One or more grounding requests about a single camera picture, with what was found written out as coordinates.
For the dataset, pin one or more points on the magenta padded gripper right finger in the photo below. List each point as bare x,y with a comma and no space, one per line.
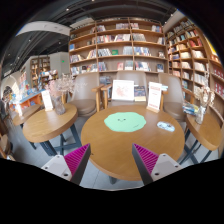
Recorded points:
153,166

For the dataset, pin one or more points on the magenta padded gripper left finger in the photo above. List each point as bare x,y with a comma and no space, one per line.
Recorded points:
70,167

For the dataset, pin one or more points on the blue patterned computer mouse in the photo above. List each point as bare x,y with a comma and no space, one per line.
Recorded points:
166,126

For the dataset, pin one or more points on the green round mouse pad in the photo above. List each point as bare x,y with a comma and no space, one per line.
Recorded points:
125,121

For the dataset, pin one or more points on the round wooden left table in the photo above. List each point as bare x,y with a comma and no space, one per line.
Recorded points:
47,127

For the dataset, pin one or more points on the round wooden table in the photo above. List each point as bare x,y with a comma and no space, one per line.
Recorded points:
111,152
207,134
47,127

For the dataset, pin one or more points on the round wooden centre table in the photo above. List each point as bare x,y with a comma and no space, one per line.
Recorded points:
111,152

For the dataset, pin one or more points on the white left table sign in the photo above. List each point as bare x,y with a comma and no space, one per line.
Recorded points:
47,100

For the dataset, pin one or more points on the round wooden right table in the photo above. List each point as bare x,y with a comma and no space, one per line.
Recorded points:
207,134

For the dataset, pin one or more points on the stack of magazines on right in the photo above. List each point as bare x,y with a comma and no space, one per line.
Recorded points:
190,108

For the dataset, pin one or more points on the small far left round table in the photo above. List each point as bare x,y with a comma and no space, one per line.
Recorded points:
19,120

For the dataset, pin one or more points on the brown left armchair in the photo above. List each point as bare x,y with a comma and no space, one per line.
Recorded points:
87,94

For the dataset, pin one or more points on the dark blue book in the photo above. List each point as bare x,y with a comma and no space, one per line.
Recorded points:
139,93

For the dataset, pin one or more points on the white sign in wooden stand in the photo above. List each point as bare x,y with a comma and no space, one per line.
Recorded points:
154,96

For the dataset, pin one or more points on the glass vase with dried flowers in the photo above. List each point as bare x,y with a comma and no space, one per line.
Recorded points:
57,89

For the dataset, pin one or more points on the white picture book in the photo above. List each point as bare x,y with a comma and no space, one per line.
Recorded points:
123,90

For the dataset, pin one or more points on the right glass vase dried flowers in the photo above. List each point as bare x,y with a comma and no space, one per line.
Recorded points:
206,98

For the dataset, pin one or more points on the far left wooden bookshelf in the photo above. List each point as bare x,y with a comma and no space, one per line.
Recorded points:
38,65

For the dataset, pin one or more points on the large wooden back bookshelf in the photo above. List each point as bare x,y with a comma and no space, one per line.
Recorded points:
118,44

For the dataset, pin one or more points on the wooden right wall bookshelf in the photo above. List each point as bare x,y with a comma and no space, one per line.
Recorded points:
193,59

